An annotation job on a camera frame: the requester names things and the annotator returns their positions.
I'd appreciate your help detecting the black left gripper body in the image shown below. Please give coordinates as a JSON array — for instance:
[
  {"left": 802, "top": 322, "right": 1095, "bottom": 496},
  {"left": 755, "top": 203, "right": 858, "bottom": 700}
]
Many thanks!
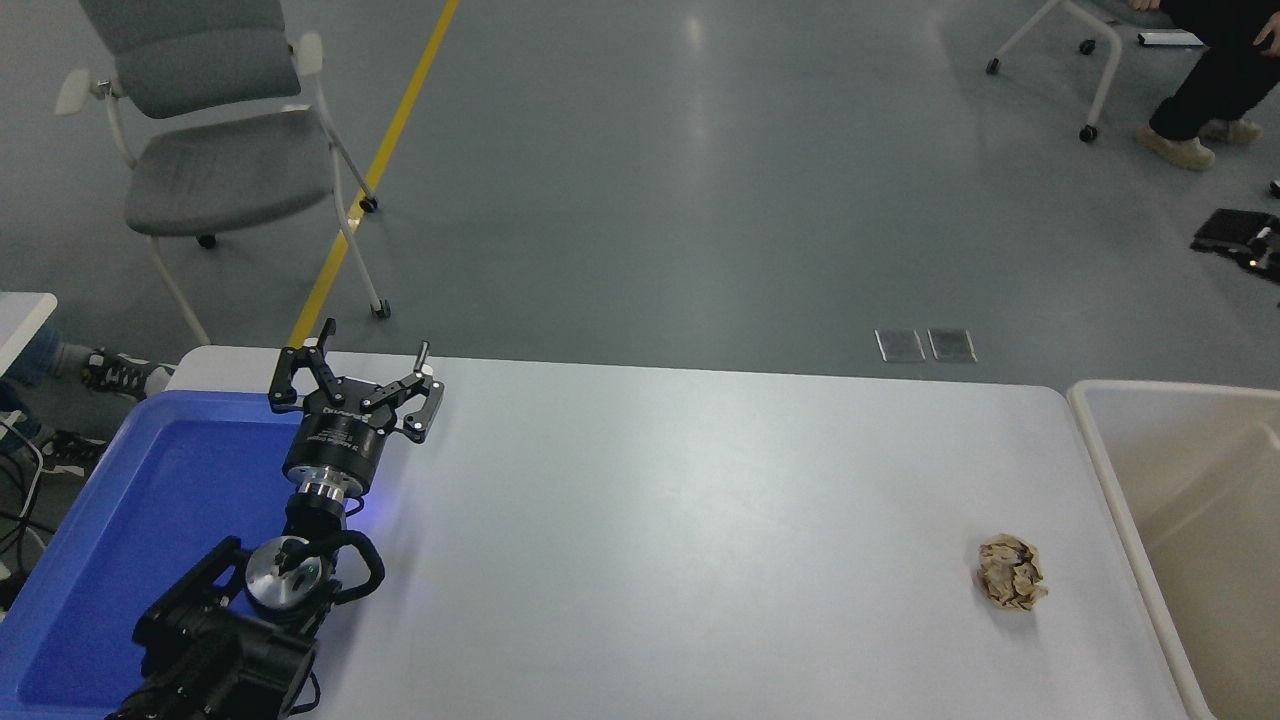
[{"left": 281, "top": 398, "right": 393, "bottom": 493}]

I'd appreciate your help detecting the person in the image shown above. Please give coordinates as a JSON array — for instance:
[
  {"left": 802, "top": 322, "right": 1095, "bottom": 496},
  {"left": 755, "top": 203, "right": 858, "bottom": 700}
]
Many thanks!
[
  {"left": 1130, "top": 0, "right": 1280, "bottom": 171},
  {"left": 0, "top": 322, "right": 176, "bottom": 476}
]

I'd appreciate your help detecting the blue plastic tray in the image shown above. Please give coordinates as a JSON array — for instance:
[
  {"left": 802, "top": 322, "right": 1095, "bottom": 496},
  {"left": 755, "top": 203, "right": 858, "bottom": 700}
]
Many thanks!
[{"left": 0, "top": 388, "right": 401, "bottom": 720}]

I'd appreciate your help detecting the small white table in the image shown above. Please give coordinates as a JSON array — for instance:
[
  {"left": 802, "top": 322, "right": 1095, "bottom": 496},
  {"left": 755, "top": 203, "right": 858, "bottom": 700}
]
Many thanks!
[{"left": 0, "top": 290, "right": 59, "bottom": 379}]

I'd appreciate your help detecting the crumpled tan paper ball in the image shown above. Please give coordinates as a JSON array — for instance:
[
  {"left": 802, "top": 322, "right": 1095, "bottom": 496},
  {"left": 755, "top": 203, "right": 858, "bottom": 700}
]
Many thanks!
[{"left": 976, "top": 534, "right": 1049, "bottom": 611}]

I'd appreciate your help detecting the white-framed wheeled chair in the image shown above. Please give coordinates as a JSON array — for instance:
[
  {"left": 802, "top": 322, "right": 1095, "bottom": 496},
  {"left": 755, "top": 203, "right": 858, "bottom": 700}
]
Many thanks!
[{"left": 985, "top": 0, "right": 1206, "bottom": 143}]

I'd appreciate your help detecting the large pale bin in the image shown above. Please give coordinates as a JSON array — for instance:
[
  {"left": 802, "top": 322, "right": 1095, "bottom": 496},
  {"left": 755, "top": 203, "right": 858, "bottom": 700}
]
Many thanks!
[{"left": 1066, "top": 378, "right": 1280, "bottom": 720}]

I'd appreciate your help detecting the black device on floor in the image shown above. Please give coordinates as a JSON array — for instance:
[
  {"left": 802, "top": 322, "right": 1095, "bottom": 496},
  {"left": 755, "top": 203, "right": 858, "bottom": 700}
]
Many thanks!
[{"left": 1190, "top": 208, "right": 1280, "bottom": 283}]

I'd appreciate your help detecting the grey chair with white frame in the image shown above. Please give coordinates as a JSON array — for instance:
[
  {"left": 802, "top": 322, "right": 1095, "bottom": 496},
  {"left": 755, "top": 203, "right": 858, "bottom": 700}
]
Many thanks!
[{"left": 55, "top": 0, "right": 393, "bottom": 346}]

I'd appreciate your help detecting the white cable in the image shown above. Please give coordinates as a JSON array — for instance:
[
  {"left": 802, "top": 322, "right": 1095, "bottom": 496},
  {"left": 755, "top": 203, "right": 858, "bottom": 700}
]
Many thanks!
[{"left": 0, "top": 412, "right": 46, "bottom": 591}]

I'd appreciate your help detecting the black cable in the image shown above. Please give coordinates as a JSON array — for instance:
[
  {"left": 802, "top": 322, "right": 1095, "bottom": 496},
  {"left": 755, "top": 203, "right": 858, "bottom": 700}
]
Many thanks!
[{"left": 0, "top": 450, "right": 41, "bottom": 536}]

